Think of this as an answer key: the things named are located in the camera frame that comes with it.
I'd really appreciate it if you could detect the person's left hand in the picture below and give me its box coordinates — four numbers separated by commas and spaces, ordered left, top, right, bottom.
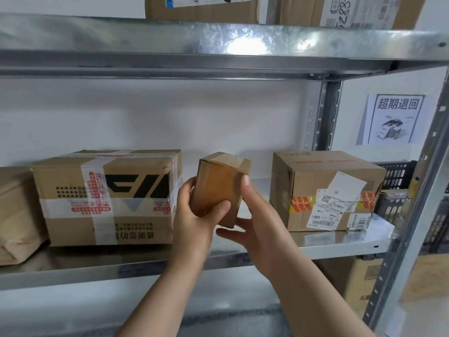
165, 177, 232, 275

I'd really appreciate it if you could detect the person's right hand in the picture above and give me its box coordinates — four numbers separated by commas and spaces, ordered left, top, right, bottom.
216, 174, 317, 282

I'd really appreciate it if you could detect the small glossy-taped cardboard box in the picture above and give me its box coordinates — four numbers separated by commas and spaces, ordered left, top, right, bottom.
189, 152, 253, 229

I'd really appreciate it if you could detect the box with red-yellow tape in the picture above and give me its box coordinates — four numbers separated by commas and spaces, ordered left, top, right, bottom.
269, 150, 388, 233

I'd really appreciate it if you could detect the line-drawing printed cardboard box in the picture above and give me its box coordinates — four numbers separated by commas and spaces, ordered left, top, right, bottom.
315, 254, 449, 312

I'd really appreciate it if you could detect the black plastic crate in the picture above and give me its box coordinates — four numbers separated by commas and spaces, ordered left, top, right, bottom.
373, 160, 449, 257

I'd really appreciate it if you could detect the box with black logo tape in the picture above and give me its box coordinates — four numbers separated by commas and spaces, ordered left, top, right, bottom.
32, 149, 184, 247

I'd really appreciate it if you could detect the large cardboard box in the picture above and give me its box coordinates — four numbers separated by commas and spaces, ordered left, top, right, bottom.
0, 166, 50, 267

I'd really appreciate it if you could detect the metal shelving rack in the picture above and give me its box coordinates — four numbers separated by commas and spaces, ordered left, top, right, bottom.
0, 12, 449, 337

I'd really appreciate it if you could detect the brown parcel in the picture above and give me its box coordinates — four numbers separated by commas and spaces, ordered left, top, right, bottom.
144, 0, 261, 25

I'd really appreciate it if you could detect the box 5288 label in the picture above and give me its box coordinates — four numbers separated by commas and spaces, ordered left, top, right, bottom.
273, 0, 428, 30

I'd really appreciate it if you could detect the white printed notice sheet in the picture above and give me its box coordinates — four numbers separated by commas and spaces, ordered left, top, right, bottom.
356, 94, 427, 147

